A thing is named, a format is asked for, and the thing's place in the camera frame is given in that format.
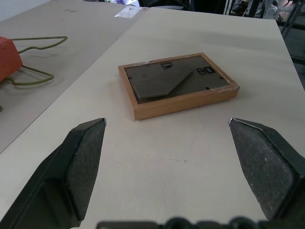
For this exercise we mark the orange box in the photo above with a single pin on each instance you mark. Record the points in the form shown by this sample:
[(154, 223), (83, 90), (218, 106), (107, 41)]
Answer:
[(7, 59)]

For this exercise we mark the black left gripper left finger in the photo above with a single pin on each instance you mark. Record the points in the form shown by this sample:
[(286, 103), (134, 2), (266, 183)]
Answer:
[(69, 171)]

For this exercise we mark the white paper sheet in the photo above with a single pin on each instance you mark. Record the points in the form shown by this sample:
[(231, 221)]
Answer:
[(126, 12)]

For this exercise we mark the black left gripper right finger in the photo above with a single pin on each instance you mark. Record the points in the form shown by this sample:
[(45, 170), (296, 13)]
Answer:
[(267, 167)]

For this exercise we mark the black metal stand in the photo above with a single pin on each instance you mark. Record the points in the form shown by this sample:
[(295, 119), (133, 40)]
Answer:
[(291, 20)]

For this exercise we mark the wooden picture frame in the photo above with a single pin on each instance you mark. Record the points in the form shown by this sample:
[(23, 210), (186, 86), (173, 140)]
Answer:
[(181, 95)]

